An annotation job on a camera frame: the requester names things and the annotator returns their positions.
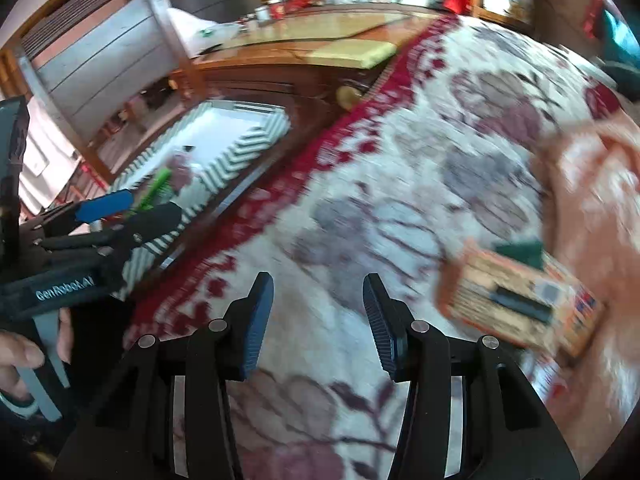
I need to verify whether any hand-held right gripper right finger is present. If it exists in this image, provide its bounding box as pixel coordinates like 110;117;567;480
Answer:
362;273;581;480

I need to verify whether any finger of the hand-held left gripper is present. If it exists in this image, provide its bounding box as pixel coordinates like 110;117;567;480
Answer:
40;202;183;266
35;189;135;233

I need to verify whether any pale yellow flat box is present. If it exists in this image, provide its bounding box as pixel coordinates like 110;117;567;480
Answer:
309;37;397;69

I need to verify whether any teal bag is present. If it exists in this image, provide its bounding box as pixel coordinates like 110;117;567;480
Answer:
600;10;637;62

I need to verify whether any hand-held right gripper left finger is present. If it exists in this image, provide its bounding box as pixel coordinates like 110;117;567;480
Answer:
52;271;275;480

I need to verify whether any grey white striped box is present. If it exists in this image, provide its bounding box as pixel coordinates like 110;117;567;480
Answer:
114;100;292;291

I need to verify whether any wooden table with glass top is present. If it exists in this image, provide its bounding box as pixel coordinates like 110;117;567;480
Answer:
192;2;441;68

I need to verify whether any white plastic bag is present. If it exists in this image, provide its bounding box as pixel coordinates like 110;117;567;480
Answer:
170;7;242;56

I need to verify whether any dark wooden bed frame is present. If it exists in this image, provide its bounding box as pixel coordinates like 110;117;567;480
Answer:
125;54;401;301

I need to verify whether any brown wooden chair frame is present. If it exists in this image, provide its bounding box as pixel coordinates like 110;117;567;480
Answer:
137;0;198;73

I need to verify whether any green snack packet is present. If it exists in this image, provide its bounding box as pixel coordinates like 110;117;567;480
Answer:
135;169;173;211

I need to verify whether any orange snack box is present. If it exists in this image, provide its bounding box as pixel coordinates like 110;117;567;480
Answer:
437;240;607;358

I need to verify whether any red white floral blanket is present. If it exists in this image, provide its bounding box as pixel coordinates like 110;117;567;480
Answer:
122;12;616;480

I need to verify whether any person's left hand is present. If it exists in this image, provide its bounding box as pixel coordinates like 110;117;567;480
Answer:
0;331;46;406

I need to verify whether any red shiny bag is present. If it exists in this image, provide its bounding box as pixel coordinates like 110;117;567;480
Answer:
582;0;609;41

